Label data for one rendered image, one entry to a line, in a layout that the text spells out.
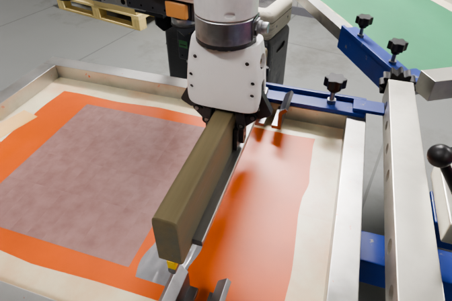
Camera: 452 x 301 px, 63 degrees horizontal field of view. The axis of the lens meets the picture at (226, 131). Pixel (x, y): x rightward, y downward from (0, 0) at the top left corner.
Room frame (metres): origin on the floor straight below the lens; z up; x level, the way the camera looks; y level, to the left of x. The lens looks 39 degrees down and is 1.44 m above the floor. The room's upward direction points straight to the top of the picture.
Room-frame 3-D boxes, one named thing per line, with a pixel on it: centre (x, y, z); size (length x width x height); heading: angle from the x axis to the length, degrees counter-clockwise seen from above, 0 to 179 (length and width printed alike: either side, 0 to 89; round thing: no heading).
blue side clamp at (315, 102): (0.67, -0.15, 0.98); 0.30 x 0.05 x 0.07; 72
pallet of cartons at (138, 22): (3.96, 1.10, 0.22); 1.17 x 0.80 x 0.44; 61
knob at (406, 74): (0.68, -0.37, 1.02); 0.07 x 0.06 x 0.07; 72
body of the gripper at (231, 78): (0.43, 0.00, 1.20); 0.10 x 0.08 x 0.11; 72
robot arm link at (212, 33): (0.43, -0.01, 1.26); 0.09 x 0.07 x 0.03; 72
